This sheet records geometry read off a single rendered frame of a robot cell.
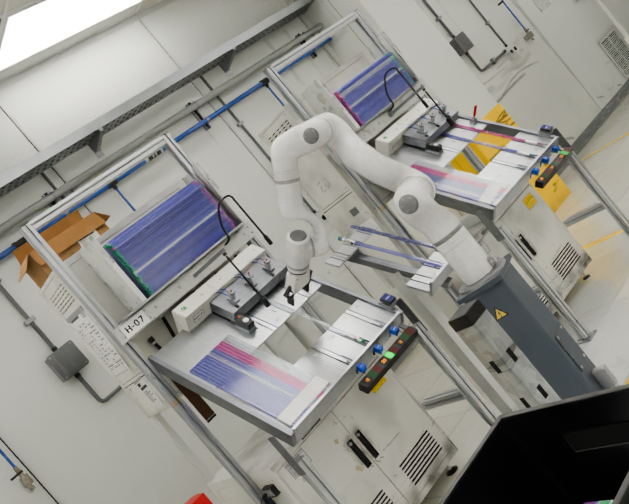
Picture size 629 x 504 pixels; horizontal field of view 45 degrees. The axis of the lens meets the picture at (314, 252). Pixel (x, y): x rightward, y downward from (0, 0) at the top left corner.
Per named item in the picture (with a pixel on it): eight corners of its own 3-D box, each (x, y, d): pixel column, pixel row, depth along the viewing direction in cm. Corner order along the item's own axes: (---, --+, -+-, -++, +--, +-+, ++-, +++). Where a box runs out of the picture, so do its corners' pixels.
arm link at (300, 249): (307, 250, 287) (283, 256, 285) (307, 224, 278) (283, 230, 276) (314, 266, 282) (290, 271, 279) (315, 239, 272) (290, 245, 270)
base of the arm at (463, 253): (510, 252, 264) (476, 210, 263) (499, 275, 248) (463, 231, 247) (467, 279, 274) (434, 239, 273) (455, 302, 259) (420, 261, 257)
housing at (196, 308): (270, 274, 335) (265, 248, 327) (193, 343, 307) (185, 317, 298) (257, 268, 340) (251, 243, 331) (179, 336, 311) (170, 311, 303)
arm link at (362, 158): (417, 223, 257) (425, 209, 271) (437, 195, 252) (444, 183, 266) (295, 138, 260) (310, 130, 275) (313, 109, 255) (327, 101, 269)
